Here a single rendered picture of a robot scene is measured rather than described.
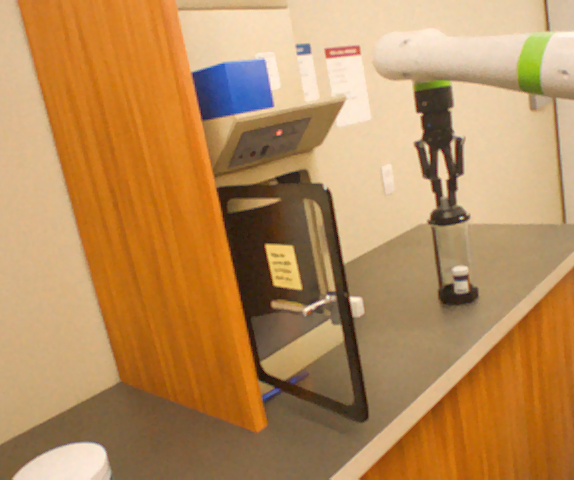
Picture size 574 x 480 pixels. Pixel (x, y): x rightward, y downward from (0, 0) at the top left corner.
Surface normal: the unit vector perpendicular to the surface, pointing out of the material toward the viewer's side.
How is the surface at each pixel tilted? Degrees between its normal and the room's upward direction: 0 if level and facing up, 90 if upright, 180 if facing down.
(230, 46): 90
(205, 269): 90
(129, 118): 90
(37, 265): 90
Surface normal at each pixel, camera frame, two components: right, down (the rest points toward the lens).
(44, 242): 0.72, 0.02
